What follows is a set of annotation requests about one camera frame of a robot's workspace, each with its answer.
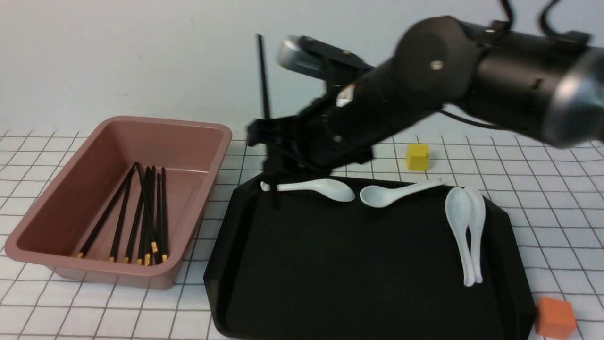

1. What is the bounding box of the black chopstick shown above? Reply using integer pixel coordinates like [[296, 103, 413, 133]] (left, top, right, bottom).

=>
[[76, 163, 137, 258], [160, 167, 169, 263], [255, 33, 280, 209], [109, 175, 132, 263], [124, 187, 145, 265], [154, 173, 163, 264], [137, 167, 155, 266]]

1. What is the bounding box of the yellow cube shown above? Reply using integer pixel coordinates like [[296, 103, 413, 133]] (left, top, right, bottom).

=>
[[405, 144, 430, 171]]

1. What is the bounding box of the pink plastic bin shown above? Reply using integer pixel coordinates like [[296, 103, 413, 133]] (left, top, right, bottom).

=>
[[5, 116, 232, 290]]

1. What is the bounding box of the orange cube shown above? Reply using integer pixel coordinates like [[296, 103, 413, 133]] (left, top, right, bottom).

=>
[[535, 297, 577, 340]]

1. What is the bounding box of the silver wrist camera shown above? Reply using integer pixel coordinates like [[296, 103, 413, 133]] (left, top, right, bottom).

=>
[[277, 35, 373, 90]]

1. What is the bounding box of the black plastic tray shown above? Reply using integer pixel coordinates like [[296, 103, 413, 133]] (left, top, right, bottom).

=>
[[203, 176, 537, 340]]

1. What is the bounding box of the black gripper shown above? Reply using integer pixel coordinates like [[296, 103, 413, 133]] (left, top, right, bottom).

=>
[[247, 92, 373, 176]]

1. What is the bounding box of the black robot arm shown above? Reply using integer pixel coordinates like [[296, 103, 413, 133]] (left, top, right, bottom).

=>
[[247, 0, 604, 176]]

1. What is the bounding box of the white spoon right inner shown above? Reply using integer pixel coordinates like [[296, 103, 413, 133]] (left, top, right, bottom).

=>
[[445, 187, 475, 288]]

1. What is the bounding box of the black chopstick crossing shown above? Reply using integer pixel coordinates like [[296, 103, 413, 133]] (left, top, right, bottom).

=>
[[136, 162, 152, 260]]

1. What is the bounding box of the white spoon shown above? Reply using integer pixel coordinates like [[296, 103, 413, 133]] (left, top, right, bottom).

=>
[[464, 187, 486, 283], [360, 179, 444, 208], [276, 178, 356, 202], [445, 187, 475, 288]]

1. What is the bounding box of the white spoon right outer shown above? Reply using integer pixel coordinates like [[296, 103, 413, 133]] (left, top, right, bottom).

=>
[[464, 187, 486, 283]]

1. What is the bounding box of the white spoon centre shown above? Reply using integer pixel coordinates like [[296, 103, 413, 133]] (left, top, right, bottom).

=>
[[360, 179, 444, 208]]

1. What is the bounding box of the white spoon far left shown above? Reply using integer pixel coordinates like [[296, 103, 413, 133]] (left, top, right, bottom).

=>
[[276, 178, 356, 202]]

